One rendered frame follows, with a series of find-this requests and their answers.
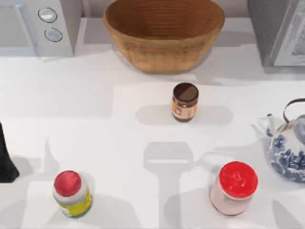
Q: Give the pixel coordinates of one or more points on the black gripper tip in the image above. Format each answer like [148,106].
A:
[6,162]

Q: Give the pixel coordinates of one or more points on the pale microwave oven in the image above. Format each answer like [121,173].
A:
[28,28]

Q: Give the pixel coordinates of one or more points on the grey cabinet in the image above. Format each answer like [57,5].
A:
[276,31]

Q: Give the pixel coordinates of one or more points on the white jar with red lid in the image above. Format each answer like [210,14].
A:
[234,188]

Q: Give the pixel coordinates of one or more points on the brown woven basket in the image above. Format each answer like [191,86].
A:
[164,35]

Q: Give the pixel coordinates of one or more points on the dark brown jar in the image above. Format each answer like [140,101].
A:
[185,102]

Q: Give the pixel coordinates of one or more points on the blue and white teapot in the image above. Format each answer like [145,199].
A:
[289,152]

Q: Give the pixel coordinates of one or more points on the yellow-green jar with red lid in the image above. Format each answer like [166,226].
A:
[71,194]

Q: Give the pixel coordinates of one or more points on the round grey microwave knob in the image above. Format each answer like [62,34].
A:
[47,14]
[53,34]

